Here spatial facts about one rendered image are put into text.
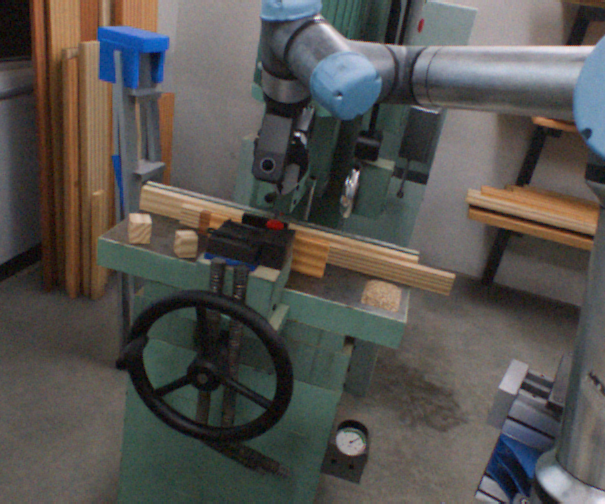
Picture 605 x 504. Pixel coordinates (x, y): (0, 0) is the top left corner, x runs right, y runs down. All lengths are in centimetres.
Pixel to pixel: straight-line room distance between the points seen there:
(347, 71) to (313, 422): 75
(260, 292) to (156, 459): 57
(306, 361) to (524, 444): 45
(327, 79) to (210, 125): 305
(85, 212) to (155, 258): 146
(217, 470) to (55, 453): 76
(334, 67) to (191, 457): 94
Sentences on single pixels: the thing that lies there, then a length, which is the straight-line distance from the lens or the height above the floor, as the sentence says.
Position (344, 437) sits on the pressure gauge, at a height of 67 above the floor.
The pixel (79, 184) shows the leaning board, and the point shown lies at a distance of 260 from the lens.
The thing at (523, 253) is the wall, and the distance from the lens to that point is 367.
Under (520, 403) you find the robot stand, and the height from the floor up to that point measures 76.
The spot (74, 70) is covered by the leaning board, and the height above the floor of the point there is 94.
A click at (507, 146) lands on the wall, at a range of 349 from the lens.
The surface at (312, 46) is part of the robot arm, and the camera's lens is 77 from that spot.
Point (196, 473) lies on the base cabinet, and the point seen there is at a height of 40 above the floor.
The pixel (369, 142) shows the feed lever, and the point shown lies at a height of 113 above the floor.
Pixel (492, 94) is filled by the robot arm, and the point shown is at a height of 134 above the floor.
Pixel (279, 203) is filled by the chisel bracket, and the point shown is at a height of 102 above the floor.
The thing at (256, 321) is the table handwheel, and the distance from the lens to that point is 94.
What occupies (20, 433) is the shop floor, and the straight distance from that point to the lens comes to 213.
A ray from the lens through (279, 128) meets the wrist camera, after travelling 90.
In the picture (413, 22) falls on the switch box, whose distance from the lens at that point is 141.
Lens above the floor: 142
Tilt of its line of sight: 25 degrees down
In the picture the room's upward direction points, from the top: 12 degrees clockwise
